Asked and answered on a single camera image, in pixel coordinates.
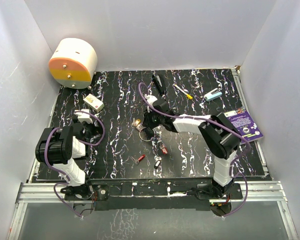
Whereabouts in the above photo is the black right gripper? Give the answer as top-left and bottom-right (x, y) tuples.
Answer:
(142, 106), (165, 130)

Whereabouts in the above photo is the metal keyring with keys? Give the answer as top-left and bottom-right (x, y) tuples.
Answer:
(131, 118), (155, 142)

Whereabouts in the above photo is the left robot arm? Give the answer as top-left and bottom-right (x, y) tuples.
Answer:
(35, 117), (103, 200)

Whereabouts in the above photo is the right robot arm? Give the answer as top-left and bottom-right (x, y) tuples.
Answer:
(142, 95), (241, 199)

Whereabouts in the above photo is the pale green cardboard box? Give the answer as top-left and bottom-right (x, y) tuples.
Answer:
(83, 94), (104, 113)

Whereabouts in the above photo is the red tag key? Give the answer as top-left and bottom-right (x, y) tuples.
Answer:
(159, 143), (168, 155)

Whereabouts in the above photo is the black stapler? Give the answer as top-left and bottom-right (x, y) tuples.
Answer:
(152, 74), (167, 96)

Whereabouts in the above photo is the black key tag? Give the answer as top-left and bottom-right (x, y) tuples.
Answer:
(154, 160), (161, 169)

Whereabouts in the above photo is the red key with silver blade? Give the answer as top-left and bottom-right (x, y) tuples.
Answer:
(131, 154), (146, 165)

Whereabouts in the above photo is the white round drawer cabinet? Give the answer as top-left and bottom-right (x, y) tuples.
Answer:
(48, 37), (98, 89)

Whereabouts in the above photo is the light blue stapler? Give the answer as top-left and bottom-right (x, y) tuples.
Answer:
(203, 88), (222, 102)

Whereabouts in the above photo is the purple booklet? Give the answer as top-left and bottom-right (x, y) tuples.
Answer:
(224, 107), (264, 143)

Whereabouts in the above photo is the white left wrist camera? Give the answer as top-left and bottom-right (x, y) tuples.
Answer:
(74, 109), (93, 124)

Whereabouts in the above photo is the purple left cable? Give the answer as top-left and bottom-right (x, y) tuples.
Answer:
(44, 110), (106, 218)

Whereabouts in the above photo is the purple cable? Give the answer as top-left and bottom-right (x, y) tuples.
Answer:
(138, 82), (253, 217)
(44, 110), (106, 218)

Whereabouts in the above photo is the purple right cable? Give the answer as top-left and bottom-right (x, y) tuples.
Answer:
(138, 82), (253, 217)

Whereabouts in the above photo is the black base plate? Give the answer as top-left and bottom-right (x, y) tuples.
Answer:
(60, 178), (243, 211)

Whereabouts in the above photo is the aluminium frame rail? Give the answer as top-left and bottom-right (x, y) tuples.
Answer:
(16, 180), (287, 204)

